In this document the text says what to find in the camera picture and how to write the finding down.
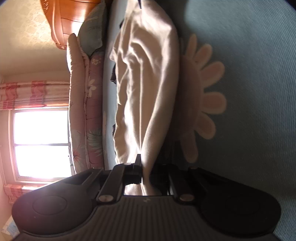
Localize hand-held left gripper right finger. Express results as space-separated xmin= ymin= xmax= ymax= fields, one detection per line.
xmin=151 ymin=163 xmax=222 ymax=205

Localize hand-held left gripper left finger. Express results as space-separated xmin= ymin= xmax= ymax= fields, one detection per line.
xmin=65 ymin=154 xmax=142 ymax=204

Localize beige and brown sweatshirt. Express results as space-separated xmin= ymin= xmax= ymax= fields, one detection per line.
xmin=109 ymin=0 xmax=181 ymax=196

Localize folded pink floral quilt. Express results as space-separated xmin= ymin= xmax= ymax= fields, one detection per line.
xmin=67 ymin=32 xmax=105 ymax=176

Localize bed with teal printed sheet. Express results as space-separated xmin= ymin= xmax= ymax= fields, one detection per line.
xmin=102 ymin=0 xmax=296 ymax=241

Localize pink patterned curtain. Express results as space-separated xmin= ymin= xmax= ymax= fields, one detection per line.
xmin=0 ymin=80 xmax=70 ymax=110
xmin=4 ymin=183 xmax=47 ymax=205

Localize teal printed pillow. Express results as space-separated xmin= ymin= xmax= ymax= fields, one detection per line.
xmin=77 ymin=2 xmax=108 ymax=57

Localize wooden headboard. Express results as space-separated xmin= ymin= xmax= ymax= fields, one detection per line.
xmin=40 ymin=0 xmax=103 ymax=50

